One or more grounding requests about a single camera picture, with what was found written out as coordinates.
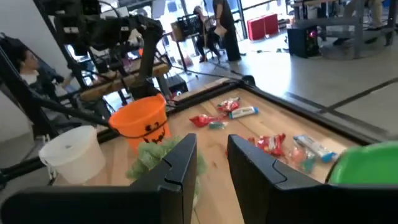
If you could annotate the orange pumpkin face bucket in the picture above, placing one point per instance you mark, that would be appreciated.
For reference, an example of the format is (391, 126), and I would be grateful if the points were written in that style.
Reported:
(136, 118)

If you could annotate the red storage box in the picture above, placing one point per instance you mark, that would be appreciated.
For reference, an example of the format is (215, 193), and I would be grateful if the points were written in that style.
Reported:
(255, 29)
(271, 24)

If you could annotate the wooden workbench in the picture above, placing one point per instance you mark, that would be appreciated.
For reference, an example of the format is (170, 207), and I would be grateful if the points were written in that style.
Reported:
(102, 87)

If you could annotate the black plastic crate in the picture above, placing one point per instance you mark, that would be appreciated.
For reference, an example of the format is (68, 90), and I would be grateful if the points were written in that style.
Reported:
(189, 25)

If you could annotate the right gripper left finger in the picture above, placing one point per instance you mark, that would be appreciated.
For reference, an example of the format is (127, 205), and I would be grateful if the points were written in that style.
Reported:
(93, 205)

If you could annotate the green candy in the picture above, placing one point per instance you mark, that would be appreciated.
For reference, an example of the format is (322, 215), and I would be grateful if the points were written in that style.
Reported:
(217, 125)

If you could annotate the red Skittles candy pack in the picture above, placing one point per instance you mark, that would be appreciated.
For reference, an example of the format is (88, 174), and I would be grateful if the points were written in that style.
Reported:
(202, 120)
(270, 144)
(228, 105)

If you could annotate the blue and white candy bar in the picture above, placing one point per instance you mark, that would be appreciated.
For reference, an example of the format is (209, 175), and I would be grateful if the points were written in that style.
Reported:
(244, 112)
(314, 147)

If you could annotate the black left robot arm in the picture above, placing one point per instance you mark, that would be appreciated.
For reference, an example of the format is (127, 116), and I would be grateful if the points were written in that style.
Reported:
(149, 56)

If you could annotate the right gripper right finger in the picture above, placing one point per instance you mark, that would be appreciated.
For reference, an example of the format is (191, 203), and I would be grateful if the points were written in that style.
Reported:
(311, 205)

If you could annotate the artificial succulent in patterned pot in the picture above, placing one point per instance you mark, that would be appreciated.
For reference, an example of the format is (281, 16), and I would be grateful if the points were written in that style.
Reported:
(149, 155)

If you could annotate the brown cardboard box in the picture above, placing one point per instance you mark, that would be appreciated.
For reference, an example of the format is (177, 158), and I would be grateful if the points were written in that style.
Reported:
(174, 32)

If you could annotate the white plastic bucket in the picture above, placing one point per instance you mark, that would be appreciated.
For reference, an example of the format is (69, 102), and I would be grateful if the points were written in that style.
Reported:
(73, 155)

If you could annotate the black computer tower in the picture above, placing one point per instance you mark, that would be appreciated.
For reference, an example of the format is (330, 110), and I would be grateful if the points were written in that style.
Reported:
(301, 42)

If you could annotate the green plastic bucket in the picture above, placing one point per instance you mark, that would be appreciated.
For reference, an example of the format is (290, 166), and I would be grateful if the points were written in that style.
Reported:
(367, 165)

